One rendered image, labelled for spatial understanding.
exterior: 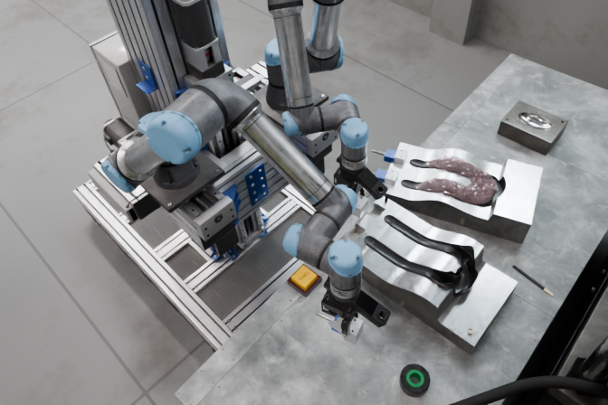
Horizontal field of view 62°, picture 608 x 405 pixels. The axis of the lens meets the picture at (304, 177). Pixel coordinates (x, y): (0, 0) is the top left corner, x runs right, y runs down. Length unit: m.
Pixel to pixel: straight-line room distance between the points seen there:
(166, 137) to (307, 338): 0.77
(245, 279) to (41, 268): 1.17
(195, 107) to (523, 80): 1.66
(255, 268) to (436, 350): 1.09
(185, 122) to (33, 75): 3.35
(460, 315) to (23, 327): 2.10
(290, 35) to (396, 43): 2.63
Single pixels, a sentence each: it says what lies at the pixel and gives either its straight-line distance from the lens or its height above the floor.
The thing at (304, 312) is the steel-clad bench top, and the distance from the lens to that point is 1.62.
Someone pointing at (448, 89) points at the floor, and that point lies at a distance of 3.61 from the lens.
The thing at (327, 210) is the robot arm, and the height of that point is 1.28.
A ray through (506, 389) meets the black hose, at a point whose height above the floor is 0.91.
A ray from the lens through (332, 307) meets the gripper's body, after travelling 1.31.
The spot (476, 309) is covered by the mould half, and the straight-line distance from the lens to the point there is 1.60.
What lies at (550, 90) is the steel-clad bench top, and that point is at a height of 0.80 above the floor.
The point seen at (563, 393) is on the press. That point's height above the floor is 0.78.
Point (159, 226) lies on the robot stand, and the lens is 2.67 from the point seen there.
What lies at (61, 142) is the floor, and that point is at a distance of 3.68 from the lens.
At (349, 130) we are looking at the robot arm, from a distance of 1.38.
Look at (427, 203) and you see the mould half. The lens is 1.79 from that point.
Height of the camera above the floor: 2.25
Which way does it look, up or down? 49 degrees down
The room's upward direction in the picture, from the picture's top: 5 degrees counter-clockwise
